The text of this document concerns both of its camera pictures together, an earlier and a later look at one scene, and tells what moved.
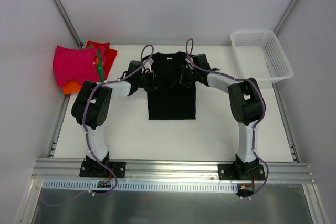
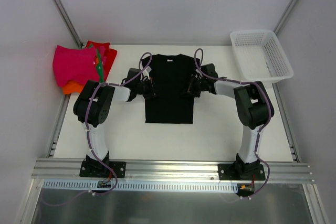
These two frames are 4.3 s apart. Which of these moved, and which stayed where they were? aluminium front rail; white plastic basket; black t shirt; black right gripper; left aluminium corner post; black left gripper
Moved: black right gripper; black left gripper
Stayed: white plastic basket; aluminium front rail; left aluminium corner post; black t shirt
